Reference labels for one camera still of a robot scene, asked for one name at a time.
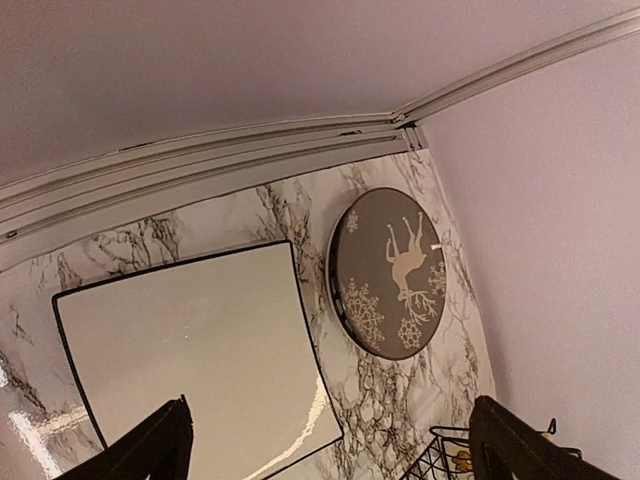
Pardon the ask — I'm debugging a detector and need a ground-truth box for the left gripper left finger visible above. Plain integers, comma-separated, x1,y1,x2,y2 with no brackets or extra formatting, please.
60,396,193,480

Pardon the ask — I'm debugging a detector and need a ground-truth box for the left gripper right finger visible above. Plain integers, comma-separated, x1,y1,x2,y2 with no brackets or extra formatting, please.
469,396,615,480

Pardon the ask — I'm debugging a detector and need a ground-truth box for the white square plate black rim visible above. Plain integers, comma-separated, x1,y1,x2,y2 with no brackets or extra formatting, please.
52,241,344,479

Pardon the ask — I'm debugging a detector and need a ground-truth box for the grey reindeer round plate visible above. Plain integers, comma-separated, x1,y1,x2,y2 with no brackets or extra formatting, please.
325,187,447,361

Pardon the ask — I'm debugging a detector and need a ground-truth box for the floral square plate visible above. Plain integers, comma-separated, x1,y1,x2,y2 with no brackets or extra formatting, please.
441,436,473,476

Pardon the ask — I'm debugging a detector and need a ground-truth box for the black wire dish rack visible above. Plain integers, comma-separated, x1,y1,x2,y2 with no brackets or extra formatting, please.
404,417,584,480

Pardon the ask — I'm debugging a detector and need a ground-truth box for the left aluminium frame post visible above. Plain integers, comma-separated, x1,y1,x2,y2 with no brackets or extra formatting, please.
389,4,640,126

